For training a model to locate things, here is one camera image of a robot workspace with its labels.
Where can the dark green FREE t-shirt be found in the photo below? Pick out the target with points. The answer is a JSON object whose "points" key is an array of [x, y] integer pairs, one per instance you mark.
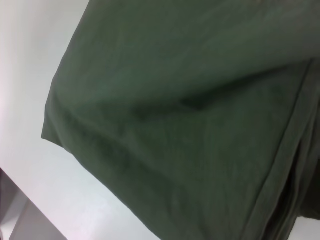
{"points": [[187, 125]]}

